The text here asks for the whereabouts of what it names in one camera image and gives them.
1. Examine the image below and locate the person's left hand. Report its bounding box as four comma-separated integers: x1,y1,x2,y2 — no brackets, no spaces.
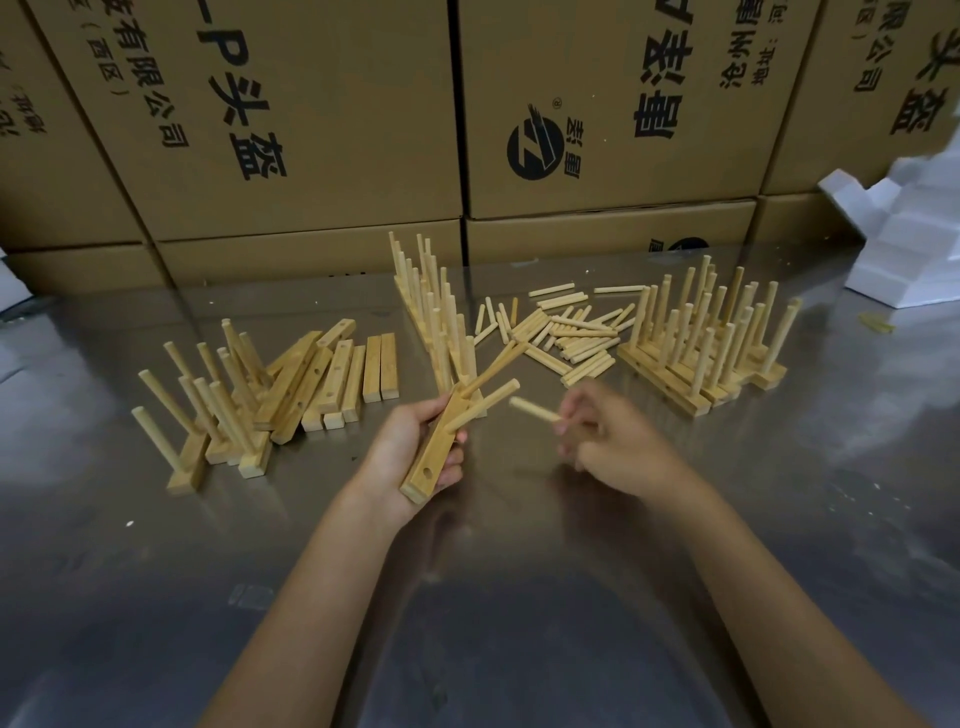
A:
359,395,470,530

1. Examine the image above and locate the stack of brown cardboard boxes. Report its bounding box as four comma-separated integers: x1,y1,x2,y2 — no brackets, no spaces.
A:
0,0,960,294

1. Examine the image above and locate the person's right forearm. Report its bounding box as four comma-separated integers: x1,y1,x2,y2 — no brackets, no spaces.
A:
667,472,931,728

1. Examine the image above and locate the person's left forearm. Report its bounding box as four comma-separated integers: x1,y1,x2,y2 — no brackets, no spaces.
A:
202,491,410,728

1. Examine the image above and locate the person's right hand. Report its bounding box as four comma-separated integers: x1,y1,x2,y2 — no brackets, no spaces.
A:
553,378,710,511

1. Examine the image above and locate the pile of wooden dowels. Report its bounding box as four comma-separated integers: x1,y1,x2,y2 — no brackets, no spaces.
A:
473,281,648,389

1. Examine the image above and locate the stack of white foam blocks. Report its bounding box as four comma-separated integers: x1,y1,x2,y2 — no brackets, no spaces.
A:
817,123,960,310
0,251,35,313

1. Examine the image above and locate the pile of drilled wooden bars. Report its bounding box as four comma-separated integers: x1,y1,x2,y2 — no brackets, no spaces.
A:
253,318,399,446

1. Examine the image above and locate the shiny metal table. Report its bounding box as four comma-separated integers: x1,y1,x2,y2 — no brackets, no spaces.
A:
0,243,960,728

